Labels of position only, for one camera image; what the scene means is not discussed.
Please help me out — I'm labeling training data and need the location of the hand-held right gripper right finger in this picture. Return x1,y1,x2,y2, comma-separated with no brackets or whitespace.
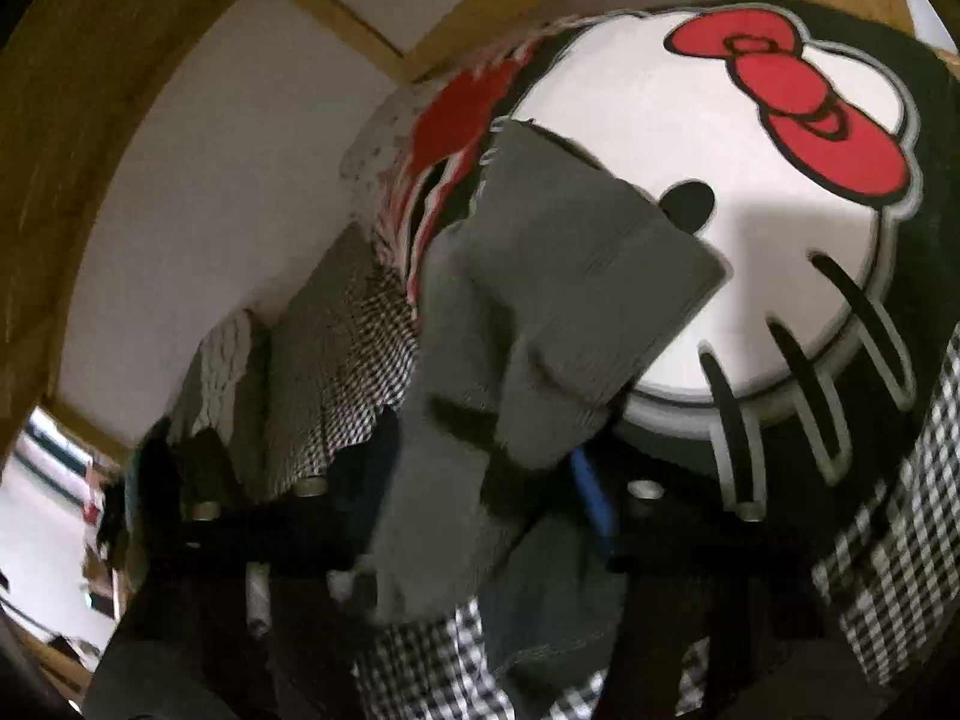
570,450,833,720

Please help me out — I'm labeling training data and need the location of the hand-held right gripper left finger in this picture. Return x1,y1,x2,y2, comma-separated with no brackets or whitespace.
169,469,376,720

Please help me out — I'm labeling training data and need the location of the grey knit garment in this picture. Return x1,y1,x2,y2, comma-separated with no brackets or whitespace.
371,116,728,627

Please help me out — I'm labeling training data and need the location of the dark teal stitched cloth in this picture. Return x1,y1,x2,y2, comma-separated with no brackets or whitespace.
480,525,631,698

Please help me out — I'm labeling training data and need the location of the beige knit cloth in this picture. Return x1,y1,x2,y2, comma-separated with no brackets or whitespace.
169,307,260,443

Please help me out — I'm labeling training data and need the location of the grey fine check shirt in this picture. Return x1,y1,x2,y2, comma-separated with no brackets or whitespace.
259,221,421,503

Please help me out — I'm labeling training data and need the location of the black white checkered cloth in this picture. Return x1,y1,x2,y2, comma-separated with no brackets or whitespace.
352,337,960,720

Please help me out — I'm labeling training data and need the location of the black cat print garment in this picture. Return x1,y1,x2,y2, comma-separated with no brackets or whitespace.
409,0,960,563

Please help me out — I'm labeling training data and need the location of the red white printed cloth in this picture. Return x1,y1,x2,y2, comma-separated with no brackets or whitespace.
341,37,541,301

